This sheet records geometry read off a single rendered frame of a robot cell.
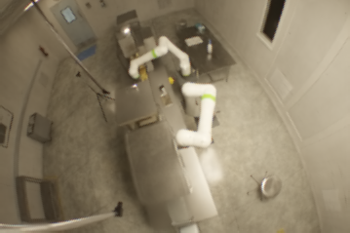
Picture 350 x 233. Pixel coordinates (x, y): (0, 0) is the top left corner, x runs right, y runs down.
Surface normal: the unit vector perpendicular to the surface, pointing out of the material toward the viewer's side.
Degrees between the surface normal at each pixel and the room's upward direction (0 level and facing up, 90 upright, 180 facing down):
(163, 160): 0
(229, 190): 0
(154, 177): 0
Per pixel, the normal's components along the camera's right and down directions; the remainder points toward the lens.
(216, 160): -0.14, -0.48
